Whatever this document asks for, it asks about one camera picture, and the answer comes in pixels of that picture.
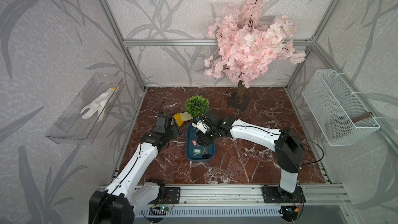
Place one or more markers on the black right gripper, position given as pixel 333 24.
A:
pixel 201 140

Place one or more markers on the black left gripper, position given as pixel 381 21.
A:
pixel 175 129

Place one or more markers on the white wire mesh basket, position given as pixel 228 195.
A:
pixel 328 97

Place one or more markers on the aluminium front rail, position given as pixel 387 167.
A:
pixel 251 195

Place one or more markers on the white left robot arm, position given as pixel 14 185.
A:
pixel 121 201

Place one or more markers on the clear plastic wall shelf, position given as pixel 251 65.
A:
pixel 82 120

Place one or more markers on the white glove on shelf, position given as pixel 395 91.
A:
pixel 98 105

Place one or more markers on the teal plastic storage box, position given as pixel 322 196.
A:
pixel 191 134

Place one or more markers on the green artificial potted plant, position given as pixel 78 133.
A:
pixel 197 106

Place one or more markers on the key with black tag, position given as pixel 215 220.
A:
pixel 206 156

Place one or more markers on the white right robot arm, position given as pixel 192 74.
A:
pixel 284 143

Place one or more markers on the pink blossom artificial tree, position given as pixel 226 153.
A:
pixel 247 47

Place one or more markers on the yellow black work glove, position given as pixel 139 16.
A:
pixel 182 117

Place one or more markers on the brush with wooden handle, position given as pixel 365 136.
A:
pixel 342 126

